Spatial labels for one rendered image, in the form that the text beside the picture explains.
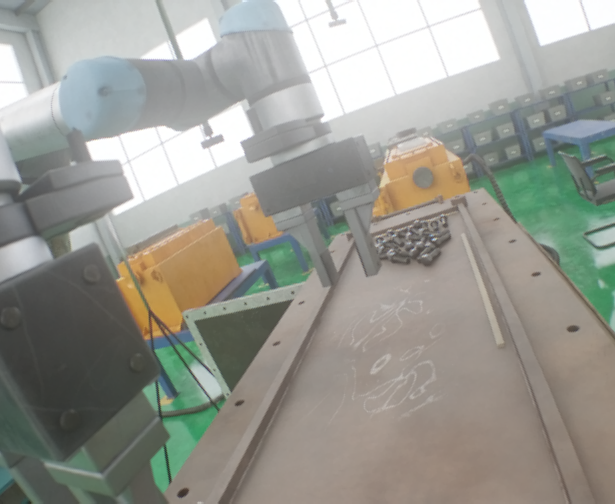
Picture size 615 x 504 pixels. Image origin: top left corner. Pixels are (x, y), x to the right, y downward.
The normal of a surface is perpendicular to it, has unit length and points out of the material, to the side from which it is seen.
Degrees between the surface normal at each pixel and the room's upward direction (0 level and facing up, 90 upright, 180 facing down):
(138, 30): 90
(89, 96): 90
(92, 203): 90
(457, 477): 0
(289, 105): 90
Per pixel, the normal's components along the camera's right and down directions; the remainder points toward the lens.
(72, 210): 0.87, -0.26
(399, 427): -0.36, -0.91
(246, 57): -0.40, 0.38
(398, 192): -0.20, 0.28
